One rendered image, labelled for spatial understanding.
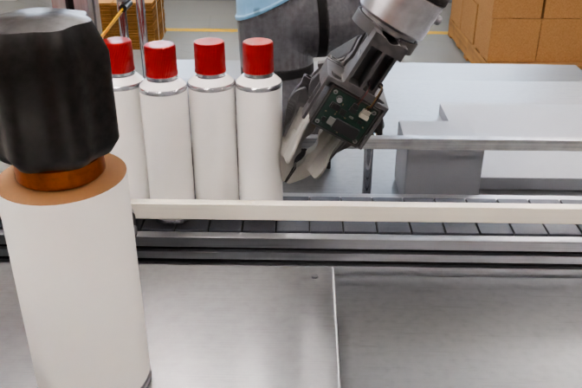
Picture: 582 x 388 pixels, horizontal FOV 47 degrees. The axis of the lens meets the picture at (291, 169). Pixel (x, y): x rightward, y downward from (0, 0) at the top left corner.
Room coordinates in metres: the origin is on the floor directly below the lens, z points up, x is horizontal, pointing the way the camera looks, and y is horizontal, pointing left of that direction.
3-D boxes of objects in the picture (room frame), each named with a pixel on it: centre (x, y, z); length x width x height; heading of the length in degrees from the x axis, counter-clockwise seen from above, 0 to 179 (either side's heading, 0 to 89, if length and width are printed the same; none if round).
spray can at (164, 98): (0.69, 0.14, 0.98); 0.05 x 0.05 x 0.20
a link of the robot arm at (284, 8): (1.04, 0.02, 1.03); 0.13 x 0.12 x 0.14; 97
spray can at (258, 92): (0.70, 0.04, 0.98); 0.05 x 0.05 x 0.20
